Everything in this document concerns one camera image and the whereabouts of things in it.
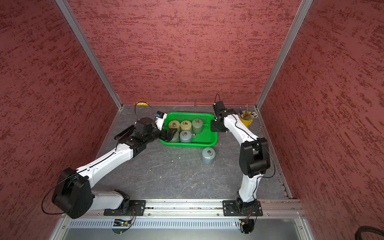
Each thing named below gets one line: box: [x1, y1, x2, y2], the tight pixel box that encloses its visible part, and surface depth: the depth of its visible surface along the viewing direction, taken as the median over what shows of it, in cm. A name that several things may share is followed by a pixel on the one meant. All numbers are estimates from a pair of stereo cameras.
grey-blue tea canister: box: [202, 146, 216, 165], surface depth 87 cm
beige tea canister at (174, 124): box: [168, 120, 181, 132], surface depth 99 cm
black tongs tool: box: [114, 124, 136, 142], surface depth 103 cm
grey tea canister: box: [179, 130, 193, 143], surface depth 94 cm
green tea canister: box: [192, 118, 204, 134], surface depth 101 cm
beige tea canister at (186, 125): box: [180, 120, 192, 130], surface depth 99 cm
